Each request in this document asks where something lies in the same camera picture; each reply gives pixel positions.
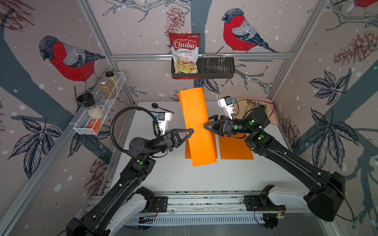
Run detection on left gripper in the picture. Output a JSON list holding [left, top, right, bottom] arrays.
[[145, 130, 192, 159]]

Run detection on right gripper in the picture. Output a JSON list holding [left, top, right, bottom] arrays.
[[202, 115, 255, 142]]

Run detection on orange paper sheet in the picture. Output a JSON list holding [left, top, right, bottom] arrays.
[[219, 137, 254, 160], [185, 138, 218, 159], [179, 88, 217, 167]]

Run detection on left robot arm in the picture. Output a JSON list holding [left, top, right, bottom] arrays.
[[65, 128, 194, 236]]

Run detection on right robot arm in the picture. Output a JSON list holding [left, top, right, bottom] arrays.
[[204, 105, 345, 222]]

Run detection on pink tray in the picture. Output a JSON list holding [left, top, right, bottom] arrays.
[[230, 96, 280, 126]]

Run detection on black spoon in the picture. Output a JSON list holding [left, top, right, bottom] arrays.
[[152, 103, 174, 114]]

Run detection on red cassava chips bag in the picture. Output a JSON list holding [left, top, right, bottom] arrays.
[[168, 32, 200, 79]]

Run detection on tan spice jar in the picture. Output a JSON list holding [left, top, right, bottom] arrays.
[[105, 71, 120, 90]]

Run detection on small red packet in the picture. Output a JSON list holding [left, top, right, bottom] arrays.
[[88, 120, 101, 133]]

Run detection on brown spice jar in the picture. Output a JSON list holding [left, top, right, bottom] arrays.
[[98, 78, 116, 99]]

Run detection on black lid rice jar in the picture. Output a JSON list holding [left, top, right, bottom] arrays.
[[77, 93, 104, 121]]

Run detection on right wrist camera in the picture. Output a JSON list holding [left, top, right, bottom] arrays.
[[218, 96, 236, 119]]

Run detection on black wire wall basket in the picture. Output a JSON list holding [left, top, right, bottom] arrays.
[[171, 56, 235, 79]]

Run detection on left black corrugated cable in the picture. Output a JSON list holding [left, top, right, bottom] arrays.
[[110, 106, 161, 153]]

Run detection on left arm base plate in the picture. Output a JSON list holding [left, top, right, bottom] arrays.
[[143, 196, 168, 213]]

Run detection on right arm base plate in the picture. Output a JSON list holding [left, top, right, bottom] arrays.
[[243, 195, 286, 211]]

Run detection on clear acrylic wall shelf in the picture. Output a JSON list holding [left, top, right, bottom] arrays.
[[74, 72, 126, 136]]

